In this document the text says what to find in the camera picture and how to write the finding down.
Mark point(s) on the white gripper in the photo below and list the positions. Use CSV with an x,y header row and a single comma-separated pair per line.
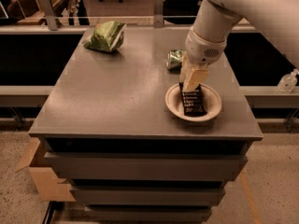
x,y
203,49

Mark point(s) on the black rxbar chocolate bar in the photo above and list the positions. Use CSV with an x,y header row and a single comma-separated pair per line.
x,y
192,101

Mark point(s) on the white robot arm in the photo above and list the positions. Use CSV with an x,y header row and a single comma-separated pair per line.
x,y
276,20

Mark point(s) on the white paper bowl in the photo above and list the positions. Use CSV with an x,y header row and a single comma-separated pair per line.
x,y
211,103

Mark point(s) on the crushed green soda can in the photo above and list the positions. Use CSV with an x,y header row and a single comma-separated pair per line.
x,y
174,58

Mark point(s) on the black office chair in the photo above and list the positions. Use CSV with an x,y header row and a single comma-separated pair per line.
x,y
181,11

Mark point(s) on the green chip bag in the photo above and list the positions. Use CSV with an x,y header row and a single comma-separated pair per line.
x,y
107,36

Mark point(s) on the clear plastic bottle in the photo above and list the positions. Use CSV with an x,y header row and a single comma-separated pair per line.
x,y
288,82

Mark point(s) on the grey drawer cabinet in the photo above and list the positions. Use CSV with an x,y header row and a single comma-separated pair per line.
x,y
107,130

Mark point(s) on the cardboard box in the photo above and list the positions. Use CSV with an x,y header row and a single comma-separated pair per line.
x,y
48,185

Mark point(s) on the metal railing post middle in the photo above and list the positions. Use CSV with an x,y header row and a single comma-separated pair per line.
x,y
158,13

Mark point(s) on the metal railing post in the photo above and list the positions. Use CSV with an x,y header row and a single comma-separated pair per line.
x,y
50,16
158,13

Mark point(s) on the metal railing post left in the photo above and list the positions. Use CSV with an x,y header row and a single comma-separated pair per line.
x,y
50,16

